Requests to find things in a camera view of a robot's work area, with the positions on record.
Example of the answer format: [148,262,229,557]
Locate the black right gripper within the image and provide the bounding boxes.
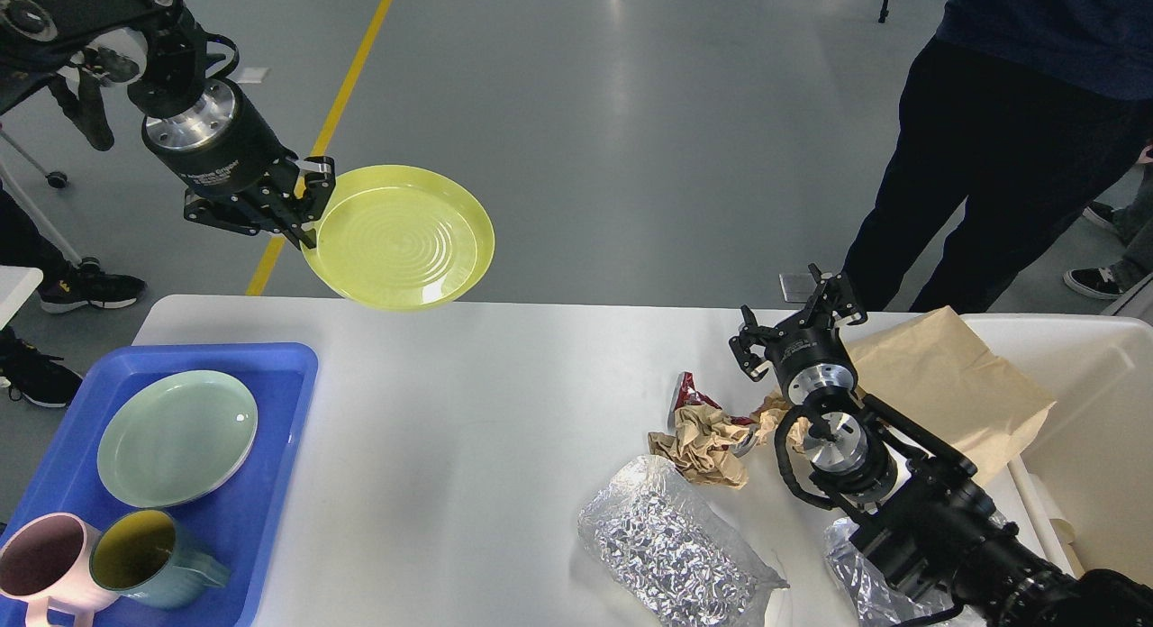
[728,263,868,405]

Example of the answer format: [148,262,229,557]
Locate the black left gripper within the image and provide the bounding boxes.
[141,78,337,250]

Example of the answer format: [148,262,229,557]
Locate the yellow plastic plate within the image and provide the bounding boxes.
[302,166,495,311]

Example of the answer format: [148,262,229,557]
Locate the teal mug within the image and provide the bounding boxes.
[89,509,232,610]

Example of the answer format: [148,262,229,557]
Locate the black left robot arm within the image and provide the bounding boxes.
[1,0,336,250]

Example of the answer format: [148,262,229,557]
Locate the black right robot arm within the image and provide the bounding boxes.
[729,265,1152,626]

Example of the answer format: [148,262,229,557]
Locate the red snack wrapper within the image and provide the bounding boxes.
[666,371,758,433]

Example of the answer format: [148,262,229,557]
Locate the crumpled brown paper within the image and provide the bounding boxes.
[647,390,790,490]

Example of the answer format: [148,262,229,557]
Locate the brown paper bag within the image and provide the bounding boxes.
[847,307,1056,485]

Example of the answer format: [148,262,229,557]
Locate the grey rolling chair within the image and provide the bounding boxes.
[1,130,101,270]

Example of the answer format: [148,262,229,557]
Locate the silver foil bag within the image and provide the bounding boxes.
[823,518,954,626]
[577,455,789,626]

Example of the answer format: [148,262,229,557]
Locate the pale green plate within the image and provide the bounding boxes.
[97,369,259,509]

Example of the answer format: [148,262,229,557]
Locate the blue plastic tray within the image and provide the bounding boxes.
[3,342,318,626]

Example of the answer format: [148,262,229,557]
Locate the white plastic bin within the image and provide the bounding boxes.
[965,314,1152,586]

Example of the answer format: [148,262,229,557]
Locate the pink ribbed mug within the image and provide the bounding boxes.
[1,512,120,626]

